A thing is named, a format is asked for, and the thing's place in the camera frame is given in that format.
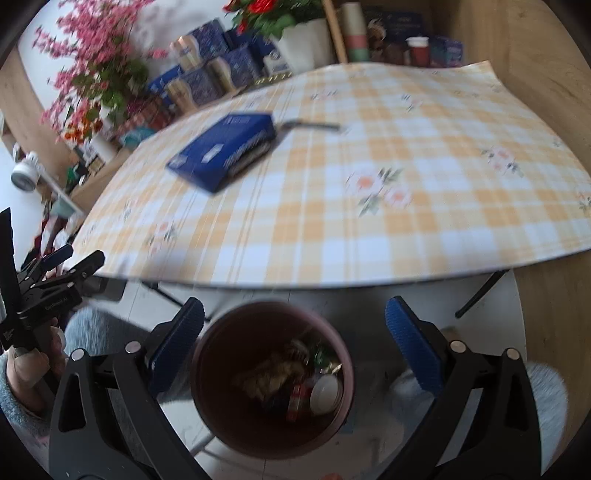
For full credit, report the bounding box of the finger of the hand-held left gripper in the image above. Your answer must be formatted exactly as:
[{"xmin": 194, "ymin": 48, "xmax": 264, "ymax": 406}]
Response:
[
  {"xmin": 18, "ymin": 244, "xmax": 75, "ymax": 282},
  {"xmin": 34, "ymin": 250, "xmax": 106, "ymax": 296}
]

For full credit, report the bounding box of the black crate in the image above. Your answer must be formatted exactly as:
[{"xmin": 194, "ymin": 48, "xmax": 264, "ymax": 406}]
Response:
[{"xmin": 88, "ymin": 277, "xmax": 127, "ymax": 303}]

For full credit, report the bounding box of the grey fluffy stool cushion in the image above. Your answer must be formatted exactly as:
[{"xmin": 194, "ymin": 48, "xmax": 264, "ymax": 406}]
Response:
[{"xmin": 62, "ymin": 305, "xmax": 185, "ymax": 365}]

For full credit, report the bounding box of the dark thin stick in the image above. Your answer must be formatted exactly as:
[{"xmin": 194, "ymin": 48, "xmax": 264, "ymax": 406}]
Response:
[{"xmin": 272, "ymin": 119, "xmax": 342, "ymax": 132}]

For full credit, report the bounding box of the person's left forearm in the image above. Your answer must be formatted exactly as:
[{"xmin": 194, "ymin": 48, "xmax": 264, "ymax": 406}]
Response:
[{"xmin": 0, "ymin": 360, "xmax": 51, "ymax": 437}]

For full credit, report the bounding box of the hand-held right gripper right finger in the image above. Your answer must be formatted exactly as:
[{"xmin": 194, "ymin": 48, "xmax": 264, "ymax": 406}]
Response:
[{"xmin": 385, "ymin": 295, "xmax": 542, "ymax": 480}]

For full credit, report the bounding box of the brown waste bin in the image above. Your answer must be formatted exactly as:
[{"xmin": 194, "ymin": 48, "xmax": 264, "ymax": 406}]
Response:
[{"xmin": 190, "ymin": 301, "xmax": 355, "ymax": 460}]

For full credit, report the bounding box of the white desk fan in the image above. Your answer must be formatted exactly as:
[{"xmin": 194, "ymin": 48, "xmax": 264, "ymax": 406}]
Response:
[{"xmin": 10, "ymin": 152, "xmax": 86, "ymax": 217}]

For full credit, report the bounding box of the tall white vase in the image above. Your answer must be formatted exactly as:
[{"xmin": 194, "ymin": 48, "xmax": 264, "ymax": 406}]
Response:
[{"xmin": 90, "ymin": 131, "xmax": 121, "ymax": 160}]

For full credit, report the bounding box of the white and blue box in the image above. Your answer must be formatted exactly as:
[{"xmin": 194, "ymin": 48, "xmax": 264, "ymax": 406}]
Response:
[{"xmin": 263, "ymin": 46, "xmax": 294, "ymax": 77}]

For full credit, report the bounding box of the dark blue picture box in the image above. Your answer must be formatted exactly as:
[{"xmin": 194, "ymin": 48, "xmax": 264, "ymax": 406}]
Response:
[{"xmin": 362, "ymin": 7, "xmax": 428, "ymax": 63}]

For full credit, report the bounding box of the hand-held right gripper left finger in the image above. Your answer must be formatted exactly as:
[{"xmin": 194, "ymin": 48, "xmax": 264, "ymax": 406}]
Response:
[{"xmin": 48, "ymin": 296, "xmax": 206, "ymax": 480}]

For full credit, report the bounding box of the striped woven basket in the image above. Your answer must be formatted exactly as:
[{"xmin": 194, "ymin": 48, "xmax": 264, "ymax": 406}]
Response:
[{"xmin": 111, "ymin": 95, "xmax": 174, "ymax": 148}]

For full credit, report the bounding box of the person's left hand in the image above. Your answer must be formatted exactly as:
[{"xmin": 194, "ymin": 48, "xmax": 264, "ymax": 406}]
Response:
[{"xmin": 7, "ymin": 327, "xmax": 70, "ymax": 411}]

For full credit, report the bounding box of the red rose bouquet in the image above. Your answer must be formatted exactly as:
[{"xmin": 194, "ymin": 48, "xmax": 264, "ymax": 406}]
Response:
[{"xmin": 223, "ymin": 0, "xmax": 324, "ymax": 38}]

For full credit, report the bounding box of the brown paper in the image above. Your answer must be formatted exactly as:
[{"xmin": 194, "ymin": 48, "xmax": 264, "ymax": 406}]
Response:
[{"xmin": 233, "ymin": 353, "xmax": 305, "ymax": 400}]

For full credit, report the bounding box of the red checked blanket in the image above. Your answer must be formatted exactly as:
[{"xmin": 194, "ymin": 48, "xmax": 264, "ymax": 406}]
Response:
[{"xmin": 32, "ymin": 217, "xmax": 70, "ymax": 259}]

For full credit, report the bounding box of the stack of pastel cups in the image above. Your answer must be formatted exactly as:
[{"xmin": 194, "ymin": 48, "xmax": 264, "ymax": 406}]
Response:
[{"xmin": 341, "ymin": 2, "xmax": 371, "ymax": 63}]

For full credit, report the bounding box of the orange flower bunch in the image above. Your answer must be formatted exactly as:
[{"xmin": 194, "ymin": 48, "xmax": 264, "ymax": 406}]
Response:
[{"xmin": 65, "ymin": 111, "xmax": 105, "ymax": 144}]

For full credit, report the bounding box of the black folding table frame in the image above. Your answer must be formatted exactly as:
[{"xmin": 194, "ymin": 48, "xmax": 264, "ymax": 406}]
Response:
[{"xmin": 139, "ymin": 270, "xmax": 509, "ymax": 324}]

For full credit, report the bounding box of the red paper cup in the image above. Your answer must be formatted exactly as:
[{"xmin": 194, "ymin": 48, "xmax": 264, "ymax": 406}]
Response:
[{"xmin": 406, "ymin": 36, "xmax": 431, "ymax": 66}]

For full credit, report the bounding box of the small red box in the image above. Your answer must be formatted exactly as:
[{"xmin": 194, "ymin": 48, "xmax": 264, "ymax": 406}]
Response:
[{"xmin": 286, "ymin": 383, "xmax": 310, "ymax": 423}]

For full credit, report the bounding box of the small blue box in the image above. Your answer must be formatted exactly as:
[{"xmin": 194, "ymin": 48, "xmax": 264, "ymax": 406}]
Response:
[{"xmin": 429, "ymin": 34, "xmax": 464, "ymax": 68}]

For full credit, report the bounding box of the white ribbed flower pot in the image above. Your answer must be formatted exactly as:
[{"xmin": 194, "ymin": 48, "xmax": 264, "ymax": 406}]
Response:
[{"xmin": 277, "ymin": 18, "xmax": 333, "ymax": 75}]

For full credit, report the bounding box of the gold and blue gift box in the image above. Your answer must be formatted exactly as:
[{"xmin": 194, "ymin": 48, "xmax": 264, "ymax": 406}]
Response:
[
  {"xmin": 173, "ymin": 18, "xmax": 232, "ymax": 70},
  {"xmin": 208, "ymin": 44, "xmax": 264, "ymax": 90},
  {"xmin": 166, "ymin": 69, "xmax": 222, "ymax": 112}
]

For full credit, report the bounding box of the plaid folding table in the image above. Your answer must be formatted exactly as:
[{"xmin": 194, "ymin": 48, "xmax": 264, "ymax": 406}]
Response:
[{"xmin": 69, "ymin": 60, "xmax": 591, "ymax": 291}]

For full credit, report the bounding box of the person's right leg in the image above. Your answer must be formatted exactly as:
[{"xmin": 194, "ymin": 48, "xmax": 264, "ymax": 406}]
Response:
[{"xmin": 392, "ymin": 360, "xmax": 568, "ymax": 462}]

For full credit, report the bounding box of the wooden sideboard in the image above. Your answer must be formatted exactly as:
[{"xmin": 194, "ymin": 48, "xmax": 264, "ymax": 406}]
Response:
[{"xmin": 69, "ymin": 148, "xmax": 139, "ymax": 213}]

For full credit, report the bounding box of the pink blossom bouquet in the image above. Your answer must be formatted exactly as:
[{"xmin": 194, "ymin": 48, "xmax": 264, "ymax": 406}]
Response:
[{"xmin": 32, "ymin": 0, "xmax": 169, "ymax": 139}]

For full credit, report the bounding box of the blue cardboard box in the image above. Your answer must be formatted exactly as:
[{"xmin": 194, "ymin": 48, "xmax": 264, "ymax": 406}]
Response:
[{"xmin": 165, "ymin": 112, "xmax": 278, "ymax": 193}]

